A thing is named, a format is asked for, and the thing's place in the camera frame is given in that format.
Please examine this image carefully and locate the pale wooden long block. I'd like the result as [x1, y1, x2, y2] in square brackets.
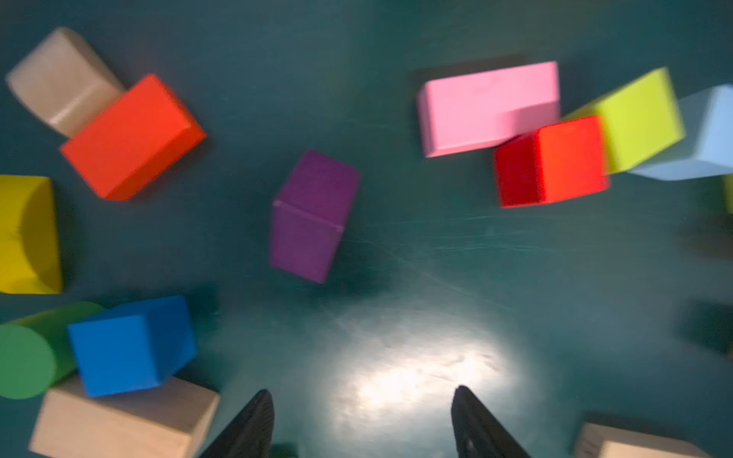
[575, 423, 709, 458]

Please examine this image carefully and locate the tan wooden block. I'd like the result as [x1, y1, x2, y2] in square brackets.
[29, 375, 221, 458]

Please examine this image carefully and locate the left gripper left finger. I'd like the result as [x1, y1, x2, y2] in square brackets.
[200, 389, 275, 458]

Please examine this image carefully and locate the green cylinder block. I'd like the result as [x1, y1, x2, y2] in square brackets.
[1, 302, 105, 400]

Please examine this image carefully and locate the yellow half cylinder block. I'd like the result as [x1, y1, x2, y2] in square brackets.
[1, 175, 63, 295]

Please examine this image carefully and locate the red cube block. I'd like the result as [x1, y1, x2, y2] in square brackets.
[494, 116, 610, 208]

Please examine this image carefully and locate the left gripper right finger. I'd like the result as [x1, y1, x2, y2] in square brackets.
[450, 385, 530, 458]

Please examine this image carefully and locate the purple block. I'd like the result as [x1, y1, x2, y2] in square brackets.
[269, 151, 361, 284]

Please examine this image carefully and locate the red rectangular block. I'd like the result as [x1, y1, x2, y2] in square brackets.
[60, 74, 206, 202]

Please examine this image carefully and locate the small tan arch block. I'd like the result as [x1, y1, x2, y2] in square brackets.
[6, 27, 126, 139]

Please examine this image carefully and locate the lime green long block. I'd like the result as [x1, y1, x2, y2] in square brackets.
[723, 175, 733, 215]

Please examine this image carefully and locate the lime green cube block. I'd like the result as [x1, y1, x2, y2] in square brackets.
[562, 67, 686, 174]

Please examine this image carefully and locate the pink rectangular block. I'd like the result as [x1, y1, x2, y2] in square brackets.
[417, 61, 560, 158]

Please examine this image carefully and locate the light blue cube block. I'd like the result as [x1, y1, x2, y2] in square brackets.
[630, 84, 732, 181]

